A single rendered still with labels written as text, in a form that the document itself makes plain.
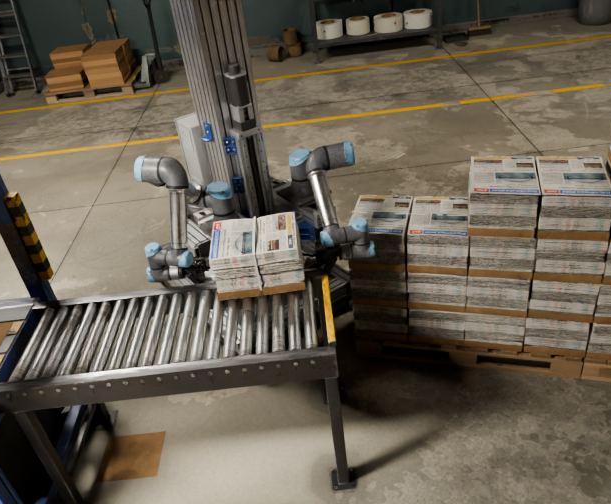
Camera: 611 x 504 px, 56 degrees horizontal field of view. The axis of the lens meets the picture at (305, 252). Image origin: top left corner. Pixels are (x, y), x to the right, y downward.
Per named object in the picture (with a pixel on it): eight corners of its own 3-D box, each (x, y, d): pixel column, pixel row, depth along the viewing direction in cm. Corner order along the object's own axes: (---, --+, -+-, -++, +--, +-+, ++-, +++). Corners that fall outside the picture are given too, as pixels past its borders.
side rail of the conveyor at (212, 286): (328, 289, 267) (325, 268, 260) (329, 296, 263) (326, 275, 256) (45, 321, 271) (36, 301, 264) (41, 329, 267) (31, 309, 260)
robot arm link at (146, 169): (214, 211, 296) (156, 178, 246) (188, 209, 301) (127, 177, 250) (217, 189, 298) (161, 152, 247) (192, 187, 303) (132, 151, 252)
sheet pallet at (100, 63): (145, 75, 853) (134, 36, 822) (133, 93, 785) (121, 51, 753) (65, 85, 857) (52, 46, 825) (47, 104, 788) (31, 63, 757)
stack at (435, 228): (367, 311, 355) (358, 192, 309) (572, 328, 323) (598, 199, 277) (355, 356, 325) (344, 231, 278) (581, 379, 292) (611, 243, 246)
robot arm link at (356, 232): (346, 228, 252) (348, 249, 259) (371, 223, 254) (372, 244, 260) (341, 220, 259) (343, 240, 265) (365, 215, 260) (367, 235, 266)
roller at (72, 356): (101, 308, 263) (97, 300, 260) (70, 385, 224) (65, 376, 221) (90, 310, 263) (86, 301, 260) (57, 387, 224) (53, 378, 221)
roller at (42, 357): (73, 312, 263) (69, 303, 260) (37, 389, 224) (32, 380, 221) (62, 313, 263) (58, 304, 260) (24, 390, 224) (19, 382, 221)
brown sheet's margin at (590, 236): (530, 197, 284) (531, 189, 282) (594, 198, 277) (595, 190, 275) (536, 239, 254) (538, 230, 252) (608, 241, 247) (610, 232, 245)
